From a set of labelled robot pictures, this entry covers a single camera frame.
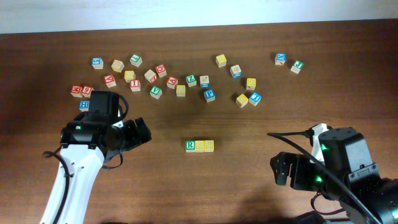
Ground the blue H block left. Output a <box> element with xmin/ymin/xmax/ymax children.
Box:
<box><xmin>78</xmin><ymin>100</ymin><xmax>90</xmax><ymax>112</ymax></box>

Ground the yellow S letter block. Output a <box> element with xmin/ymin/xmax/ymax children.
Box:
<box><xmin>195</xmin><ymin>140</ymin><xmax>205</xmax><ymax>152</ymax></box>

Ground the yellow block upper left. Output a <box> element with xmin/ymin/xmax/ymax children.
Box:
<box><xmin>124</xmin><ymin>70</ymin><xmax>136</xmax><ymax>83</ymax></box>

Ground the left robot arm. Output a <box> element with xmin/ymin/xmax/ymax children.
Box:
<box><xmin>41</xmin><ymin>90</ymin><xmax>152</xmax><ymax>224</ymax></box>

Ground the yellow block lower right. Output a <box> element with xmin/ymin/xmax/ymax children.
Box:
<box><xmin>236</xmin><ymin>94</ymin><xmax>249</xmax><ymax>108</ymax></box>

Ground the red I block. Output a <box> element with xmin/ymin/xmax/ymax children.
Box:
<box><xmin>130</xmin><ymin>80</ymin><xmax>141</xmax><ymax>92</ymax></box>

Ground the green R letter block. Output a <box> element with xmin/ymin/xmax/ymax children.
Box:
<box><xmin>185</xmin><ymin>141</ymin><xmax>195</xmax><ymax>152</ymax></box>

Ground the yellow E block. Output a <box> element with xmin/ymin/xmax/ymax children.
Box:
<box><xmin>246</xmin><ymin>78</ymin><xmax>256</xmax><ymax>91</ymax></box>

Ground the yellow block centre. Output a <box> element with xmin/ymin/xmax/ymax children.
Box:
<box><xmin>176</xmin><ymin>85</ymin><xmax>186</xmax><ymax>97</ymax></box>

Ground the red G block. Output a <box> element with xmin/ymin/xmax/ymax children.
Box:
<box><xmin>155</xmin><ymin>64</ymin><xmax>167</xmax><ymax>78</ymax></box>

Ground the red 6 block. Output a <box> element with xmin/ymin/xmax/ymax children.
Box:
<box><xmin>81</xmin><ymin>85</ymin><xmax>94</xmax><ymax>98</ymax></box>

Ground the yellow block top middle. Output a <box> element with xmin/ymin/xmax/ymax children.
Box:
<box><xmin>216</xmin><ymin>54</ymin><xmax>227</xmax><ymax>68</ymax></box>

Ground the green J block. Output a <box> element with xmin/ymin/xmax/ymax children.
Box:
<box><xmin>290</xmin><ymin>60</ymin><xmax>304</xmax><ymax>74</ymax></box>

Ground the blue P block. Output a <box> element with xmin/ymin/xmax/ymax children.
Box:
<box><xmin>204</xmin><ymin>89</ymin><xmax>216</xmax><ymax>103</ymax></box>

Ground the red M block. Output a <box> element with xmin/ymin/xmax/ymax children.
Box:
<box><xmin>70</xmin><ymin>85</ymin><xmax>83</xmax><ymax>98</ymax></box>

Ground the red Y block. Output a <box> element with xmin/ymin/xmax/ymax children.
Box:
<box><xmin>104</xmin><ymin>74</ymin><xmax>116</xmax><ymax>88</ymax></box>

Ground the plain red-sided block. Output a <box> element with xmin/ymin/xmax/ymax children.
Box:
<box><xmin>144</xmin><ymin>70</ymin><xmax>157</xmax><ymax>83</ymax></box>

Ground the red A block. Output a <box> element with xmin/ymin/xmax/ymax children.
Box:
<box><xmin>167</xmin><ymin>76</ymin><xmax>178</xmax><ymax>90</ymax></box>

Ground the green V block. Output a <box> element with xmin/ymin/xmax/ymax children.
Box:
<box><xmin>150</xmin><ymin>86</ymin><xmax>162</xmax><ymax>100</ymax></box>

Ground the blue 1 block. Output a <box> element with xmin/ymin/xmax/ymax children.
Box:
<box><xmin>249</xmin><ymin>92</ymin><xmax>262</xmax><ymax>106</ymax></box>

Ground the green L block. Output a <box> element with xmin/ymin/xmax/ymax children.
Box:
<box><xmin>129</xmin><ymin>54</ymin><xmax>142</xmax><ymax>67</ymax></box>

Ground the plain yellow-edged block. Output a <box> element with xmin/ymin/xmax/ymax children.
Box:
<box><xmin>111</xmin><ymin>60</ymin><xmax>124</xmax><ymax>73</ymax></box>

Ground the plain block blue side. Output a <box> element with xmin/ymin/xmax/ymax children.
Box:
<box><xmin>230</xmin><ymin>65</ymin><xmax>242</xmax><ymax>78</ymax></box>

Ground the green Z block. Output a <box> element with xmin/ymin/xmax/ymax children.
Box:
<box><xmin>186</xmin><ymin>75</ymin><xmax>197</xmax><ymax>87</ymax></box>

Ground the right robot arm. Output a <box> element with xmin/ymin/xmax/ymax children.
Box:
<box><xmin>270</xmin><ymin>123</ymin><xmax>397</xmax><ymax>223</ymax></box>

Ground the blue S block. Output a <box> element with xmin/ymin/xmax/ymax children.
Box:
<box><xmin>91</xmin><ymin>57</ymin><xmax>104</xmax><ymax>70</ymax></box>

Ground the plain blue-sided block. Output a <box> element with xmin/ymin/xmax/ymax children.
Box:
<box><xmin>200</xmin><ymin>75</ymin><xmax>210</xmax><ymax>88</ymax></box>

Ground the blue X block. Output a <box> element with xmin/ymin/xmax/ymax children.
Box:
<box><xmin>274</xmin><ymin>53</ymin><xmax>287</xmax><ymax>65</ymax></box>

